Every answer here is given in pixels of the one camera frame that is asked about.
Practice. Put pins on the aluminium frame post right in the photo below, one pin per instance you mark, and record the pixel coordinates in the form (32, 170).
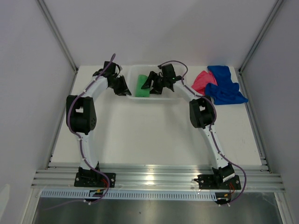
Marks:
(262, 33)

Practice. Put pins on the aluminium front rail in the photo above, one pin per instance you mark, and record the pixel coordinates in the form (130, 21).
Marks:
(156, 177)

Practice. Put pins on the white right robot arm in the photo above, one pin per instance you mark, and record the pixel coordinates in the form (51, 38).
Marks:
(202, 112)

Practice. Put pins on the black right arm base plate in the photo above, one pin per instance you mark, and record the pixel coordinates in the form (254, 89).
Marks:
(222, 178)

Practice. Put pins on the green microfiber towel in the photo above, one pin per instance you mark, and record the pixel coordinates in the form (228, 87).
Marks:
(139, 92)

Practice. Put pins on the white plastic basket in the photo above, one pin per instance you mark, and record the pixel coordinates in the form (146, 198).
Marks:
(134, 71)

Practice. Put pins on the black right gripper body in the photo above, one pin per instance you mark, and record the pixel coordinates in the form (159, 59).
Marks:
(161, 80)

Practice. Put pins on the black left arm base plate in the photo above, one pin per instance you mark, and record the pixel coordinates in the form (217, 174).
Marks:
(91, 179)

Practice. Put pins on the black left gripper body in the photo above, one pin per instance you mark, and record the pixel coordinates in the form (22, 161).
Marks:
(116, 83)

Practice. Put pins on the white slotted cable duct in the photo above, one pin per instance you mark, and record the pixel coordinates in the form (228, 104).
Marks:
(130, 194)

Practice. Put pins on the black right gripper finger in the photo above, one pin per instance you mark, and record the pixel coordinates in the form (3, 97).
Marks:
(157, 88)
(151, 77)

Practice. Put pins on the aluminium frame post left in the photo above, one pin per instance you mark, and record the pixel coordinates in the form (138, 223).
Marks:
(56, 33)

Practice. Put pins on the blue microfiber towel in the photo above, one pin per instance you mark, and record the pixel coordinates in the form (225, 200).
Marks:
(225, 92)

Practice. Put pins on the pink microfiber towel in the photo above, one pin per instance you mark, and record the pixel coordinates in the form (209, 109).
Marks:
(202, 80)

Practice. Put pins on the aluminium frame post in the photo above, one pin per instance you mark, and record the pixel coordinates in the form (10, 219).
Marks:
(56, 33)
(262, 33)

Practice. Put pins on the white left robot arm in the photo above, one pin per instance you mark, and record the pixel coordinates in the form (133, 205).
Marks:
(81, 115)

